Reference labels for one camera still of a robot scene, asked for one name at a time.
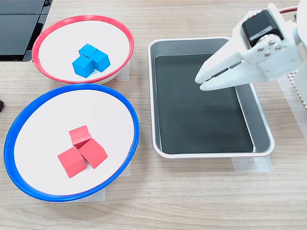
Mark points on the blue cube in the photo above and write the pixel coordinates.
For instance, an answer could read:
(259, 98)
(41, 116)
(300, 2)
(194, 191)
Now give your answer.
(102, 61)
(82, 67)
(87, 49)

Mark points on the red cube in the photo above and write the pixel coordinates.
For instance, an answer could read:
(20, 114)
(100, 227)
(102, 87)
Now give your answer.
(93, 153)
(79, 134)
(72, 161)

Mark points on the steel tray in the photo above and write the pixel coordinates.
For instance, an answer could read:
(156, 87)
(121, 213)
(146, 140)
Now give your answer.
(187, 45)

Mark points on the black tray mat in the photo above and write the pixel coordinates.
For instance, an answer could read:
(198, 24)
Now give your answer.
(192, 119)

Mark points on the red-rimmed white plate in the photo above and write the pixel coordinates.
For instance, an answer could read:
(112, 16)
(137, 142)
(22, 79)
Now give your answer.
(60, 48)

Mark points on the blue-rimmed white plate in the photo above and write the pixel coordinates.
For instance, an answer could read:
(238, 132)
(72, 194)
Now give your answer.
(48, 119)

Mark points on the black flat electronic device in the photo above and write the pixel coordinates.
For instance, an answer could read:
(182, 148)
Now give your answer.
(14, 36)

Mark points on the small black object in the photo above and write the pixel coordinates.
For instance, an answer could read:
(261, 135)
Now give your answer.
(1, 106)

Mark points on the pale perforated base plate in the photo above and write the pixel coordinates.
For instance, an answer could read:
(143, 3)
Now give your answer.
(293, 77)

